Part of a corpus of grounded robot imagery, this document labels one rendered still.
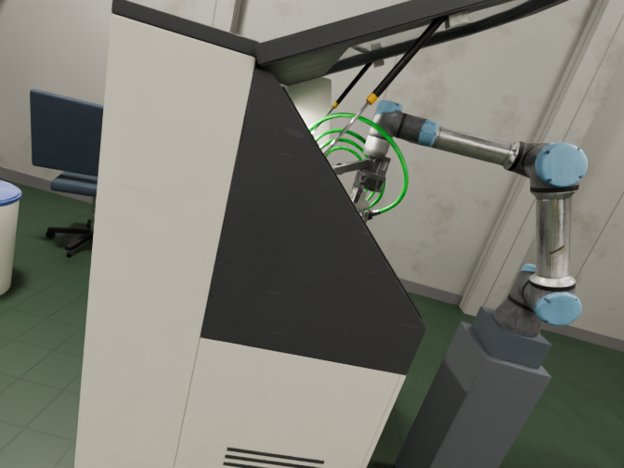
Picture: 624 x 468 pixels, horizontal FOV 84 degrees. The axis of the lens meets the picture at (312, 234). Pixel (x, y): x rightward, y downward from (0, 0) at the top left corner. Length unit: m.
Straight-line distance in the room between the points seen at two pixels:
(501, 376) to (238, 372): 0.89
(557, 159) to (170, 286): 1.06
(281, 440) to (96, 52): 3.62
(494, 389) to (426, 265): 2.43
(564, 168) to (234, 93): 0.87
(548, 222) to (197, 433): 1.18
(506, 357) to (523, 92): 2.75
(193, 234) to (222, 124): 0.26
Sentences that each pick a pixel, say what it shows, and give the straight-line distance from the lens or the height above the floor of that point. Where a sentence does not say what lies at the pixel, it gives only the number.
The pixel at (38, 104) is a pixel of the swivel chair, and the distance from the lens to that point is 2.91.
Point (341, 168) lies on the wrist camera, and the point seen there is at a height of 1.27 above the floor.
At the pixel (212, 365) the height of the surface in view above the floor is 0.71.
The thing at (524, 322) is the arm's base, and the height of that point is 0.94.
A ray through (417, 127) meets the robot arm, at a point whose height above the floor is 1.45.
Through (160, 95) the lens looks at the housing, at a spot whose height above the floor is 1.35.
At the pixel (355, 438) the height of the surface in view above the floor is 0.54.
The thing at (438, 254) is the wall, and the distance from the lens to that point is 3.76.
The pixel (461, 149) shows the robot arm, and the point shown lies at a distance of 1.25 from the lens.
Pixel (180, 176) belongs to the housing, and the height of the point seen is 1.19.
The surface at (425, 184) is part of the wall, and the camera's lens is 3.53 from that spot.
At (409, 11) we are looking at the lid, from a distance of 0.82.
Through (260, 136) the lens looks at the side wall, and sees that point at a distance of 0.78.
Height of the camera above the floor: 1.38
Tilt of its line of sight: 17 degrees down
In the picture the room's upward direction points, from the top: 16 degrees clockwise
